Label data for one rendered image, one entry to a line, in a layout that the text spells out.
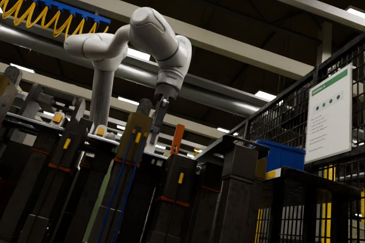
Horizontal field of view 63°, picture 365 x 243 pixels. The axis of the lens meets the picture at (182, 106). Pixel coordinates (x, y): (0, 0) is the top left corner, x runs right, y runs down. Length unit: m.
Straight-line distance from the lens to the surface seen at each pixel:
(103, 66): 1.55
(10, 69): 0.90
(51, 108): 1.21
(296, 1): 3.48
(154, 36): 0.93
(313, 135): 1.17
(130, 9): 4.29
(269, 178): 0.87
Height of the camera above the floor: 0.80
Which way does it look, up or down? 24 degrees up
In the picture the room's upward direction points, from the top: 15 degrees clockwise
